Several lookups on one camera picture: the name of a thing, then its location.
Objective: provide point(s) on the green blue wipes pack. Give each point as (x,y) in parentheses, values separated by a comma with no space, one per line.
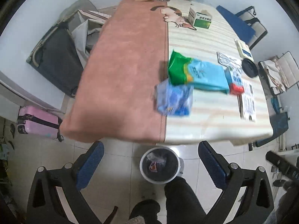
(200,74)

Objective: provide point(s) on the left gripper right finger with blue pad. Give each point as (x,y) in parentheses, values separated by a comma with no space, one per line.
(257,203)

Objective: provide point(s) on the red blue small box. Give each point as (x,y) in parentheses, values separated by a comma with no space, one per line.
(234,80)

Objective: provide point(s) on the white round trash bin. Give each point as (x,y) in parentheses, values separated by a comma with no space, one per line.
(169,165)

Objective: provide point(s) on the white blue yellow box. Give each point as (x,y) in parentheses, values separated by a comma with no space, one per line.
(243,50)

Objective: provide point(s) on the silver blister pack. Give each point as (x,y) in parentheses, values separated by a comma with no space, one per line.
(228,61)

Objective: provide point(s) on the pink suitcase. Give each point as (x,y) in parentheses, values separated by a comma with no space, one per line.
(33,120)

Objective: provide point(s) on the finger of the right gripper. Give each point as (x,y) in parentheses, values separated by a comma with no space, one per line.
(284,166)

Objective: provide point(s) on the blue plastic bag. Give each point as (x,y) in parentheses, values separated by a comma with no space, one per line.
(173,100)

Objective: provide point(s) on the black round lid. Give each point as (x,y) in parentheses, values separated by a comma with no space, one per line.
(249,68)

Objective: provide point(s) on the person in black fleece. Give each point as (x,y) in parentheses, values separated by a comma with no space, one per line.
(182,206)

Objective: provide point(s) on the black blue weight bench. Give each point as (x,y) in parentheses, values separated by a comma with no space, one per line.
(279,123)

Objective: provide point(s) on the blue cushioned chair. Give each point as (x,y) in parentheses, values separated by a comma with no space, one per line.
(246,25)

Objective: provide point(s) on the grey reclining chair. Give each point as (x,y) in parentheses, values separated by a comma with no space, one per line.
(62,53)

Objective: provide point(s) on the white folding chair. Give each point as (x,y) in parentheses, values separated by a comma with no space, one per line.
(280,73)

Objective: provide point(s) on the white printed carton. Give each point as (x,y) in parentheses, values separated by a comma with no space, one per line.
(246,102)

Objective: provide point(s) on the green white medicine box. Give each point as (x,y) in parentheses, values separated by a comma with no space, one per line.
(201,19)

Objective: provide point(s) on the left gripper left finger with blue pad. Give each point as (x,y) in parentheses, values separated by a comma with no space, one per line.
(44,205)

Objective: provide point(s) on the red white snack wrapper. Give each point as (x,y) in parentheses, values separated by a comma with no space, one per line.
(153,167)

